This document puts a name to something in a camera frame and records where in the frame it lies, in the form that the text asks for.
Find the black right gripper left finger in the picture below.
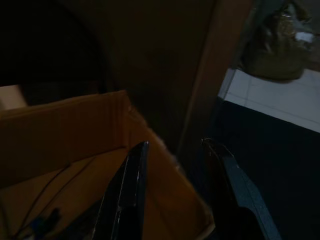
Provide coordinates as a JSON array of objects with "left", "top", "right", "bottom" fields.
[{"left": 93, "top": 141, "right": 150, "bottom": 240}]

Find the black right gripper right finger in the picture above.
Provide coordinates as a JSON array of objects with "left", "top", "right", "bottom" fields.
[{"left": 201, "top": 136, "right": 282, "bottom": 240}]

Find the dark blue carpet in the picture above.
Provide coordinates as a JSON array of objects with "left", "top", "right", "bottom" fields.
[{"left": 179, "top": 96, "right": 320, "bottom": 240}]

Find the open brown cardboard box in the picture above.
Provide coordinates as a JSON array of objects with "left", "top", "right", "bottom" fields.
[{"left": 0, "top": 89, "right": 216, "bottom": 240}]

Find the olive green bag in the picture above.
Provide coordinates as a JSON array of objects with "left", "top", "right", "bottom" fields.
[{"left": 239, "top": 0, "right": 313, "bottom": 81}]

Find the black folding chair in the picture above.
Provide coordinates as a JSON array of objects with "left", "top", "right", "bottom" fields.
[{"left": 0, "top": 0, "right": 113, "bottom": 106}]

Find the thin black cable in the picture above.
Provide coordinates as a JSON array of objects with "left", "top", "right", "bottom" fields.
[{"left": 0, "top": 159, "right": 101, "bottom": 238}]

